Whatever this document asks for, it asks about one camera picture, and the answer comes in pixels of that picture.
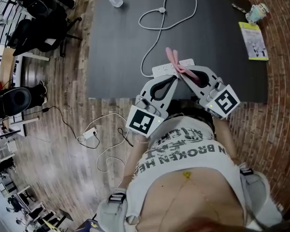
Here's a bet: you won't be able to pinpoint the person's left forearm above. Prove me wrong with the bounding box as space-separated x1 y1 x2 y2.
120 131 150 191

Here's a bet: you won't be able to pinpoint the person's white printed t-shirt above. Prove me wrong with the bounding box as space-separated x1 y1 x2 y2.
125 116 247 227

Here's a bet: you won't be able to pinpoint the black mesh office chair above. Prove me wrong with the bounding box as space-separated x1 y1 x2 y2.
6 15 83 58

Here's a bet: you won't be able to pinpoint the yellow-green book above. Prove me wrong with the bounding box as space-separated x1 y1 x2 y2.
238 21 270 61

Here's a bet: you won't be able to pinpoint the white charger on floor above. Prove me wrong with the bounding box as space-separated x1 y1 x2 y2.
83 127 99 141

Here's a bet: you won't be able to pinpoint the pink cloth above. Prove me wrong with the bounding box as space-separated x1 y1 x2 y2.
165 46 201 86

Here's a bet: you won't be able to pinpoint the cartoon figurine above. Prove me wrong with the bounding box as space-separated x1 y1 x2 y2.
245 3 270 25

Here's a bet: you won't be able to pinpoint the person's black jeans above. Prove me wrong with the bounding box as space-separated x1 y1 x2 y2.
168 99 216 130

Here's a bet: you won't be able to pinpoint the striped patterned strip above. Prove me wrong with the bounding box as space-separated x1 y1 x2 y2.
232 3 249 13

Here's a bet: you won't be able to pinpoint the white power cord with plug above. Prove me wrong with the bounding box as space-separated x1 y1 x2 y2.
138 0 198 78

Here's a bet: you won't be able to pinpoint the wooden desk white legs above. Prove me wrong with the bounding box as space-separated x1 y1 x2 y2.
1 47 50 87

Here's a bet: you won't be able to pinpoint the black floor cable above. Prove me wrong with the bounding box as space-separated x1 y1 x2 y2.
42 106 101 150

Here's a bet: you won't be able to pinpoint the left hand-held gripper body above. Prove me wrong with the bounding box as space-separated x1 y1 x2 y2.
125 94 169 138

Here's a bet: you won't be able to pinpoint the grey shoulder strap with buckle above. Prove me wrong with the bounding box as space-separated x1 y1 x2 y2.
96 187 141 232
239 162 284 229

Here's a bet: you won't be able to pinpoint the white power strip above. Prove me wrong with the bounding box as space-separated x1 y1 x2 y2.
151 58 196 79

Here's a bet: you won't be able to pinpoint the gold necklace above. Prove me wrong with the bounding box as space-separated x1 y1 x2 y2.
181 170 223 222

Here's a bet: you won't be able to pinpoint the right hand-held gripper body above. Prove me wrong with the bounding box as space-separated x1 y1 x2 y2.
199 77 241 120

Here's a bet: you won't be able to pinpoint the black padded chair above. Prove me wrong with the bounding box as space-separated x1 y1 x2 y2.
0 87 33 125

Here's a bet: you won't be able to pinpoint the person's right forearm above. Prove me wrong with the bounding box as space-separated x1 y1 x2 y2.
211 116 239 162

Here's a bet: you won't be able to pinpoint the white floor cable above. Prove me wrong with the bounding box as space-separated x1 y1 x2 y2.
86 112 129 140
96 139 131 173

